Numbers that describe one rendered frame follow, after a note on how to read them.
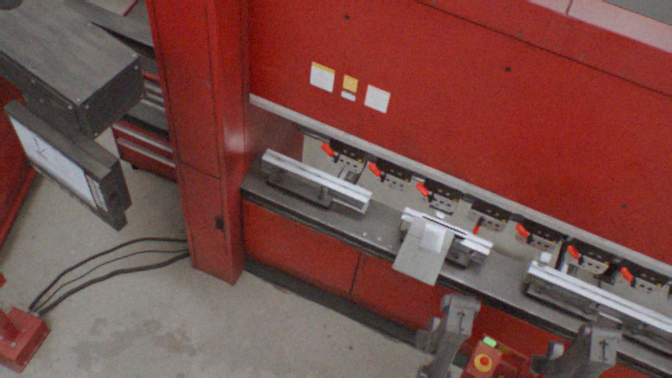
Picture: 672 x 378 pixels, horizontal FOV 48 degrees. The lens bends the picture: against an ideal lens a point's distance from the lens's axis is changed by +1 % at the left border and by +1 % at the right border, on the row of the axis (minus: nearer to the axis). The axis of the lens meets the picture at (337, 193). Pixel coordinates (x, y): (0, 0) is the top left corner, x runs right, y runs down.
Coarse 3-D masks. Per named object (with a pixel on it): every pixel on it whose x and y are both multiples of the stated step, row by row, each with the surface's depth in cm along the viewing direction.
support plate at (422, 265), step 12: (420, 228) 309; (408, 240) 306; (420, 240) 306; (444, 240) 307; (408, 252) 303; (420, 252) 303; (444, 252) 304; (396, 264) 299; (408, 264) 300; (420, 264) 300; (432, 264) 301; (420, 276) 297; (432, 276) 298
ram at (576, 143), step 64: (256, 0) 244; (320, 0) 232; (384, 0) 221; (256, 64) 271; (384, 64) 243; (448, 64) 231; (512, 64) 220; (576, 64) 210; (320, 128) 286; (384, 128) 269; (448, 128) 255; (512, 128) 242; (576, 128) 230; (640, 128) 219; (512, 192) 268; (576, 192) 253; (640, 192) 241
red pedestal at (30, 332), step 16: (0, 272) 307; (0, 320) 338; (16, 320) 363; (32, 320) 364; (0, 336) 358; (16, 336) 359; (32, 336) 361; (0, 352) 355; (16, 352) 356; (32, 352) 367; (16, 368) 362
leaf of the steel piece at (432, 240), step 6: (426, 228) 309; (426, 234) 308; (432, 234) 308; (438, 234) 308; (444, 234) 308; (426, 240) 306; (432, 240) 306; (438, 240) 307; (420, 246) 303; (426, 246) 305; (432, 246) 305; (438, 246) 305; (432, 252) 302; (438, 252) 302
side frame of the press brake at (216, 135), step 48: (192, 0) 225; (240, 0) 240; (192, 48) 244; (240, 48) 259; (192, 96) 266; (240, 96) 279; (192, 144) 294; (240, 144) 304; (288, 144) 383; (192, 192) 326; (240, 192) 333; (192, 240) 370; (240, 240) 368
